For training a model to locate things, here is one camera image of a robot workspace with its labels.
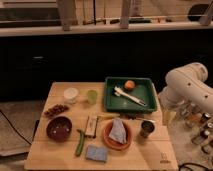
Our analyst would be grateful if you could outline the blue sponge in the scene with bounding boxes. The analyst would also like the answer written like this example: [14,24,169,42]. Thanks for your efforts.
[86,145,108,162]

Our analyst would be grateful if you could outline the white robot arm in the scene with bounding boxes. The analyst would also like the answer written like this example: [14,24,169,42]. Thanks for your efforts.
[159,62,213,115]

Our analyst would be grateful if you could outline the purple bowl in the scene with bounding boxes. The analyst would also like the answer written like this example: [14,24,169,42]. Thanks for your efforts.
[46,116,72,142]

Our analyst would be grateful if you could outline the green cup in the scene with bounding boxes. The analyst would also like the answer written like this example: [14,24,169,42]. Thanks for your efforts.
[87,90,98,105]

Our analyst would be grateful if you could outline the orange fruit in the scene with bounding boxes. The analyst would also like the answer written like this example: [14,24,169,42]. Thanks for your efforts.
[124,80,135,91]

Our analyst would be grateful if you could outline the white cup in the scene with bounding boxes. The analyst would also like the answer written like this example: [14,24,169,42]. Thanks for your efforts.
[63,88,79,104]

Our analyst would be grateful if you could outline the green tray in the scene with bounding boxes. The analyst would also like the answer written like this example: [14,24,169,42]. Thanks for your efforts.
[104,77,157,113]

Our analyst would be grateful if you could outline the grey folded cloth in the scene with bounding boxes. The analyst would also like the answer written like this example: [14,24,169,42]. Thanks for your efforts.
[109,118,127,144]

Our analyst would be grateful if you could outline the brown grape bunch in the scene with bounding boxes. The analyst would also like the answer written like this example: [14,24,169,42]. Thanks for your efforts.
[44,104,69,118]

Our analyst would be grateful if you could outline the green cucumber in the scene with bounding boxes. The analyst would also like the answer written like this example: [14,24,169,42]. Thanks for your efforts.
[75,129,85,157]

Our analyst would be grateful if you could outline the metal cup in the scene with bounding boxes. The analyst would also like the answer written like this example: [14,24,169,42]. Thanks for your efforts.
[140,121,155,138]

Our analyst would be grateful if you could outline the orange plate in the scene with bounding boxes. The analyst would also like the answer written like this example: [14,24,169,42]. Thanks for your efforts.
[102,119,132,151]

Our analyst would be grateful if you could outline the spice bottles on floor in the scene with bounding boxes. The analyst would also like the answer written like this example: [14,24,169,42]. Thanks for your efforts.
[171,104,213,156]

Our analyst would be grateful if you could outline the wooden block with handle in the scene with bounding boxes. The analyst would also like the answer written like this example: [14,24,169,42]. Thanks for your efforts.
[85,116,98,138]

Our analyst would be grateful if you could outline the black cable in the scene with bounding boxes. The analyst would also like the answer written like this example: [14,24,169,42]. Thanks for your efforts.
[0,109,33,146]

